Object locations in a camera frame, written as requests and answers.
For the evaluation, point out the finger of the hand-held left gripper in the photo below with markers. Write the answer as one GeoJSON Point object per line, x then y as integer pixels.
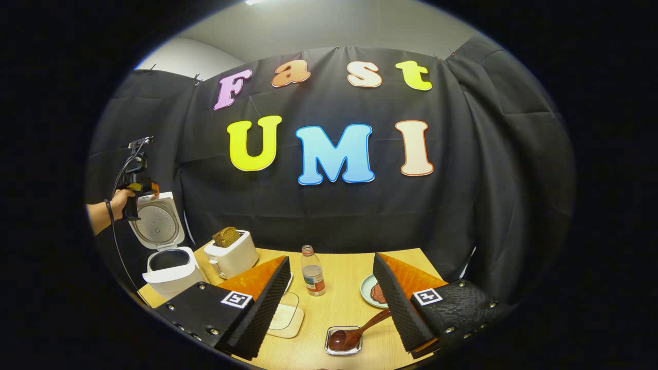
{"type": "Point", "coordinates": [148, 187]}

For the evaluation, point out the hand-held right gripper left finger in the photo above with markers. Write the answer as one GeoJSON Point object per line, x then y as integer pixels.
{"type": "Point", "coordinates": [262, 313]}

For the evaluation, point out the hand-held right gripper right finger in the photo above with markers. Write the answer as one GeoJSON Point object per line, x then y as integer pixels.
{"type": "Point", "coordinates": [401, 313]}

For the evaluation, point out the glass tray of rice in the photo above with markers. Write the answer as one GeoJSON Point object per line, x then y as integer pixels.
{"type": "Point", "coordinates": [288, 316]}

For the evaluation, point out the brown wooden spoon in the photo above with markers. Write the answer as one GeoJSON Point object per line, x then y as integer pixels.
{"type": "Point", "coordinates": [342, 339]}

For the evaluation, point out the white rice cooker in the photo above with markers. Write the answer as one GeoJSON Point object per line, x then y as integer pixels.
{"type": "Point", "coordinates": [172, 272]}

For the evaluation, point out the red-brown meat slice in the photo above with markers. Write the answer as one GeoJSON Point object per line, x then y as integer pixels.
{"type": "Point", "coordinates": [378, 294]}

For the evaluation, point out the pale green plate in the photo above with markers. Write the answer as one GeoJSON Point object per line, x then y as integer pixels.
{"type": "Point", "coordinates": [366, 290]}

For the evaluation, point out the white toaster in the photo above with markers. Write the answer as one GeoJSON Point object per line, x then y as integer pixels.
{"type": "Point", "coordinates": [234, 257]}

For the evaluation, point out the clear plastic drink bottle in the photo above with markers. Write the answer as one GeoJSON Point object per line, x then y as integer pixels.
{"type": "Point", "coordinates": [312, 275]}

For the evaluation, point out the brown bread slice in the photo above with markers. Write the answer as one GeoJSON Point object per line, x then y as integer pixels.
{"type": "Point", "coordinates": [226, 237]}

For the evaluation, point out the black backdrop cloth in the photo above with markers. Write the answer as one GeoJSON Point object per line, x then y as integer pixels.
{"type": "Point", "coordinates": [462, 205]}

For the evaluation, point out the large ceiling light panel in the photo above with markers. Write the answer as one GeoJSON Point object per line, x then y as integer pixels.
{"type": "Point", "coordinates": [254, 2]}

